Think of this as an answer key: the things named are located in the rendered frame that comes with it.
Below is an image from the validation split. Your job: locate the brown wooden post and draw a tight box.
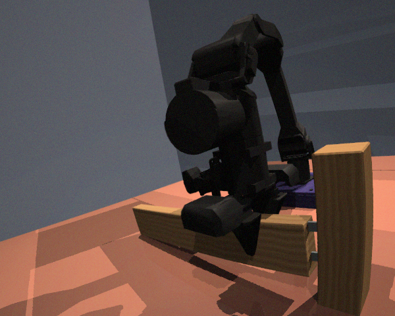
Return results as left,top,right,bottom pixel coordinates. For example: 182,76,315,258
311,142,373,316

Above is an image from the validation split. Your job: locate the wooden side rail with steel hooks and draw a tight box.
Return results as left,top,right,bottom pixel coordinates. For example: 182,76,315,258
133,204,318,277

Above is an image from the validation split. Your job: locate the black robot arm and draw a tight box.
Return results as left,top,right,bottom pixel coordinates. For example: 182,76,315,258
165,14,315,196

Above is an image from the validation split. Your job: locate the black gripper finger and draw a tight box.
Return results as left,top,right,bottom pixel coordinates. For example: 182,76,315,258
232,212,261,256
251,192,287,215

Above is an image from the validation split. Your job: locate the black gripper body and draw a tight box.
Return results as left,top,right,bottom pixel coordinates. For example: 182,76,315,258
181,134,300,237

